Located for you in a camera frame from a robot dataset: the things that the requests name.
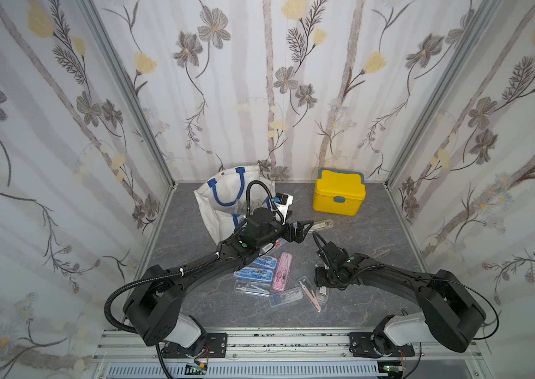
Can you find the clear compass case bottom middle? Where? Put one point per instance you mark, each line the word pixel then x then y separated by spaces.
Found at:
pixel 287 297

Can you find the clear labelled case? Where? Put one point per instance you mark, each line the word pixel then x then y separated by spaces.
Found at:
pixel 322 295

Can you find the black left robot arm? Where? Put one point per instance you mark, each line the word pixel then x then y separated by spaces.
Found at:
pixel 154 307

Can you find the blue compass case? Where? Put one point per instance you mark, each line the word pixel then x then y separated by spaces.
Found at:
pixel 265 262
pixel 258 275

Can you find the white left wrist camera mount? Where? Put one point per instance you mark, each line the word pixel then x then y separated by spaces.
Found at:
pixel 282 203

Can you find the blue compass case upper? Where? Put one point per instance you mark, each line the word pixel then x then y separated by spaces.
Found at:
pixel 265 262

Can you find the clear case near box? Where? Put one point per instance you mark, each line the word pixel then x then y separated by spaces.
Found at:
pixel 322 225

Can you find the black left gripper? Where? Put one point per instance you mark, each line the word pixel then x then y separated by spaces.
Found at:
pixel 299 235

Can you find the clear case pink compass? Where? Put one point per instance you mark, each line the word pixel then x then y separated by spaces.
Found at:
pixel 310 293

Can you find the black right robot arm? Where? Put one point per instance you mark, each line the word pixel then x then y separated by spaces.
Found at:
pixel 449 315

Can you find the yellow storage box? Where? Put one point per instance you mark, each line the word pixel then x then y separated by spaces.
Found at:
pixel 339 192

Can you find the blue compass case lower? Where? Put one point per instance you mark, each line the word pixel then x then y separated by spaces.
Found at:
pixel 258 275

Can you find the clear compass case bottom left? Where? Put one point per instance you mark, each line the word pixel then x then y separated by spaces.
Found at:
pixel 252 288

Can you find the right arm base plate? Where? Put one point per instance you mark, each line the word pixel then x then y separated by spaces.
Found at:
pixel 370 345

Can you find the white canvas tote bag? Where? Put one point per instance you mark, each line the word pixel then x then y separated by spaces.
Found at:
pixel 222 199

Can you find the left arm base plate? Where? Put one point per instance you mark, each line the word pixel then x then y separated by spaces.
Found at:
pixel 209 345

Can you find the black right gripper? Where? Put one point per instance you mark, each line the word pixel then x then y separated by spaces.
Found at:
pixel 321 276

